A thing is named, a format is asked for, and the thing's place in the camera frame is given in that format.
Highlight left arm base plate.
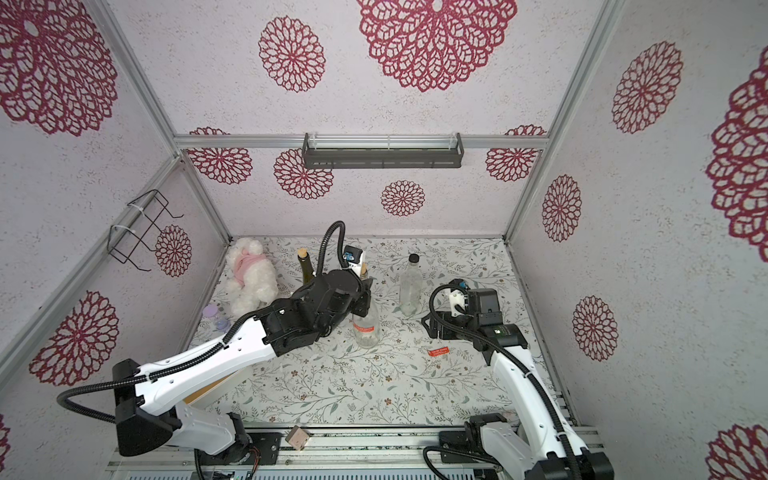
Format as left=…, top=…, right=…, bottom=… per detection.
left=195, top=432, right=282, bottom=466

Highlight white plush toy pink shirt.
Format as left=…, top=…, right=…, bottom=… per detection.
left=223, top=237, right=279, bottom=318

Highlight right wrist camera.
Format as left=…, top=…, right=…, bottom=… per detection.
left=448, top=279, right=468, bottom=317

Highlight red peeled label sticker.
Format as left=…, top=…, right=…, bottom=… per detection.
left=428, top=347, right=450, bottom=357

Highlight clear bottle with red label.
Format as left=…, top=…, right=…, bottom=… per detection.
left=399, top=253, right=423, bottom=317

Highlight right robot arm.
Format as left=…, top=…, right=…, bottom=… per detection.
left=421, top=279, right=615, bottom=479

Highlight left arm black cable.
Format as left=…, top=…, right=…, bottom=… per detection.
left=56, top=220, right=361, bottom=480

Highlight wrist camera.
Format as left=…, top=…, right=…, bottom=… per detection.
left=448, top=279, right=468, bottom=317
left=343, top=245, right=364, bottom=268

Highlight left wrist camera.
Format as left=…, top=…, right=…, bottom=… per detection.
left=343, top=245, right=364, bottom=268

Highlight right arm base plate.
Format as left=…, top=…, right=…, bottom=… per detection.
left=438, top=430, right=494, bottom=464

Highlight dark green wine bottle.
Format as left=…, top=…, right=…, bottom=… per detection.
left=297, top=248, right=315, bottom=285

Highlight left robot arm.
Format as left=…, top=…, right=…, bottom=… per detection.
left=113, top=269, right=373, bottom=464

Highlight small purple capped jar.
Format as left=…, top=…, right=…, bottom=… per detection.
left=202, top=303, right=231, bottom=332

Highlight small wooden block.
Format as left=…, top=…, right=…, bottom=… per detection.
left=285, top=425, right=311, bottom=451

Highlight black wall shelf rack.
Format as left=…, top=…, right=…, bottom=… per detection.
left=301, top=133, right=465, bottom=170

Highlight tall clear corked bottle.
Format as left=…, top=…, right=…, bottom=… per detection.
left=352, top=262, right=381, bottom=348

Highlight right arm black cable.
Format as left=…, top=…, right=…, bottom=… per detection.
left=421, top=281, right=586, bottom=480

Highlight black wire wall basket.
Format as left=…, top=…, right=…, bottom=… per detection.
left=106, top=189, right=184, bottom=273

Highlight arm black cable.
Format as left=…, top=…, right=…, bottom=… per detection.
left=421, top=281, right=586, bottom=480
left=56, top=220, right=361, bottom=480

